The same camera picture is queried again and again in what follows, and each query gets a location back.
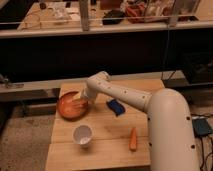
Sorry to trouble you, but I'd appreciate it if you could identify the orange ceramic bowl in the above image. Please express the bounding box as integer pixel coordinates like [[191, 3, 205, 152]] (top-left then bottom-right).
[[57, 91, 89, 120]]

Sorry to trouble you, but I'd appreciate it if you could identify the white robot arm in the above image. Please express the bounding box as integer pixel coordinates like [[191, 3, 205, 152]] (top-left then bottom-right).
[[80, 71, 200, 171]]

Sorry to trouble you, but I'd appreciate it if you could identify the blue sponge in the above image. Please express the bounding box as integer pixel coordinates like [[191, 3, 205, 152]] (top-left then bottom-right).
[[106, 99, 126, 116]]

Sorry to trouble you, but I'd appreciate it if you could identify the white paper cup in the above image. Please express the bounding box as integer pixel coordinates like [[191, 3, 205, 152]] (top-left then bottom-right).
[[73, 125, 93, 148]]

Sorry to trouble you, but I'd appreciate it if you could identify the wooden table board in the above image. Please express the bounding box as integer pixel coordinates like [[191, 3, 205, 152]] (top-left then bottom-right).
[[44, 78, 166, 171]]

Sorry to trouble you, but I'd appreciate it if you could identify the orange carrot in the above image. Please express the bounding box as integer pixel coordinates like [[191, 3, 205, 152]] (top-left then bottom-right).
[[129, 127, 137, 151]]

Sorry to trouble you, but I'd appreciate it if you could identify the black bag on bench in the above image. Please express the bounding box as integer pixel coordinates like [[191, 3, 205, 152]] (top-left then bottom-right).
[[102, 10, 125, 25]]

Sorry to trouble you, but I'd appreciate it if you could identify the red orange tool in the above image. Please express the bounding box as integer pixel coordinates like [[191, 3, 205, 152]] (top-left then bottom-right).
[[125, 4, 145, 23]]

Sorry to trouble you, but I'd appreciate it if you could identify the dark power box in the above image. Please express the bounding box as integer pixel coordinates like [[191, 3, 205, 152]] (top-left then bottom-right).
[[192, 118, 213, 137]]

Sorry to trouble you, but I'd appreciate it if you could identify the metal frame post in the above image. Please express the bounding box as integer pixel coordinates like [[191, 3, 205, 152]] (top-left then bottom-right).
[[79, 0, 90, 31]]

